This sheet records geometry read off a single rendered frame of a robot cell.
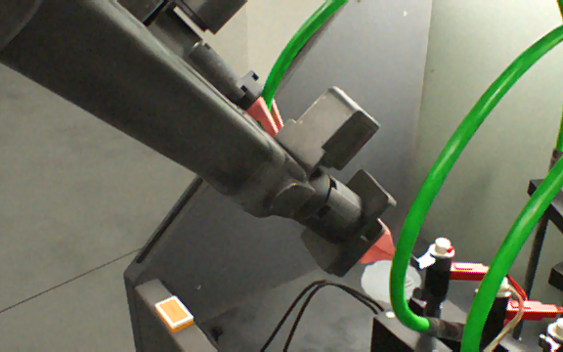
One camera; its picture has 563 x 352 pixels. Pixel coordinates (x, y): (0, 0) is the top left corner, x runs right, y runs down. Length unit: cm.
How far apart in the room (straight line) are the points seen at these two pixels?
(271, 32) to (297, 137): 304
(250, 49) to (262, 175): 311
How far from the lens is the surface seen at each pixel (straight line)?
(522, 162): 102
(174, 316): 87
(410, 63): 108
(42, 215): 293
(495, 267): 52
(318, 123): 59
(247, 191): 51
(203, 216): 94
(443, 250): 76
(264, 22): 359
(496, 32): 100
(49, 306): 245
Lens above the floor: 154
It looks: 31 degrees down
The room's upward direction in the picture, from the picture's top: straight up
